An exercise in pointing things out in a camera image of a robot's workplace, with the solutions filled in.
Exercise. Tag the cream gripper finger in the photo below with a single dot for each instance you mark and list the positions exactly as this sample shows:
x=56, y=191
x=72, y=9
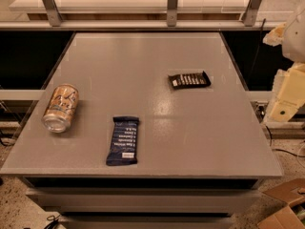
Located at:
x=275, y=36
x=288, y=94

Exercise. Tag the black chocolate rxbar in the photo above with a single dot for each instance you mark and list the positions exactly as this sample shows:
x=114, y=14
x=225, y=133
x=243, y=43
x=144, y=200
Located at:
x=189, y=80

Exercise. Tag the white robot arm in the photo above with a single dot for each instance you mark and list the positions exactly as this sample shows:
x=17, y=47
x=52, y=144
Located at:
x=293, y=44

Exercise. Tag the dark blue rxbar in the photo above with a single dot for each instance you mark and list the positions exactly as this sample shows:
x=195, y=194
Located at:
x=124, y=141

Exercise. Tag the orange soda can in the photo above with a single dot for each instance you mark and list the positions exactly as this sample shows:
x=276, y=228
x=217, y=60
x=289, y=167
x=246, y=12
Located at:
x=61, y=108

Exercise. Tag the brown cardboard box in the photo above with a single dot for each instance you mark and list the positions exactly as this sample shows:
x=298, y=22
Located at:
x=291, y=216

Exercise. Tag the grey drawer cabinet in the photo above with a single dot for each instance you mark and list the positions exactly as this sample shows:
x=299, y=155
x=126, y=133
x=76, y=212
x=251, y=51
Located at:
x=142, y=203

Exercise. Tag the metal frame rail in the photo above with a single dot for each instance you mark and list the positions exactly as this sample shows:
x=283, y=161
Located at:
x=144, y=15

